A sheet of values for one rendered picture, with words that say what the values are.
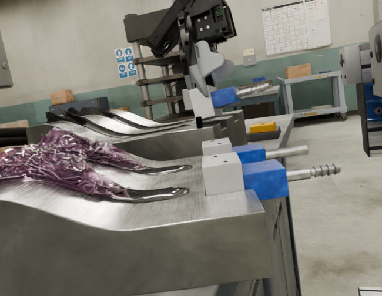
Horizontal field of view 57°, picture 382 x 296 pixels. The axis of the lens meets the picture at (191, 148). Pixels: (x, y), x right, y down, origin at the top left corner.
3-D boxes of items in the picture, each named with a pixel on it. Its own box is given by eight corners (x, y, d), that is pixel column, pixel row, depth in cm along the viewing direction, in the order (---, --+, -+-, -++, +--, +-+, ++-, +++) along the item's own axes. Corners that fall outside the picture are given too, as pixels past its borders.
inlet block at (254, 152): (303, 165, 47) (299, 125, 46) (315, 174, 42) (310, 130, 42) (208, 179, 48) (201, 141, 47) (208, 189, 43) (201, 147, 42)
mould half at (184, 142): (248, 148, 81) (240, 90, 78) (221, 181, 57) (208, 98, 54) (72, 165, 98) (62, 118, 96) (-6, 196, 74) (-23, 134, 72)
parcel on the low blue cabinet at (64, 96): (76, 101, 776) (73, 88, 772) (67, 103, 745) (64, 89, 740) (60, 104, 788) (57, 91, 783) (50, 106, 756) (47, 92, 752)
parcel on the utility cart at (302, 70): (309, 79, 641) (307, 63, 636) (312, 79, 609) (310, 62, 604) (286, 83, 647) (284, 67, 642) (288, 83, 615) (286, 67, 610)
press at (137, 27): (230, 139, 610) (213, 17, 577) (214, 160, 464) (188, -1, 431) (180, 145, 637) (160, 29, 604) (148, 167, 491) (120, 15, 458)
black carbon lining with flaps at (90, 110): (212, 125, 76) (205, 81, 75) (187, 139, 61) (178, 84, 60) (80, 142, 88) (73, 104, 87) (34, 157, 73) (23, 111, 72)
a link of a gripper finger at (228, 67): (241, 91, 63) (225, 40, 61) (210, 100, 65) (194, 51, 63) (243, 88, 65) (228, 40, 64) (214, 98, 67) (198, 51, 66)
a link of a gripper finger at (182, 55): (187, 73, 86) (184, 38, 86) (181, 74, 86) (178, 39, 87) (193, 77, 90) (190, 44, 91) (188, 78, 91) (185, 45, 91)
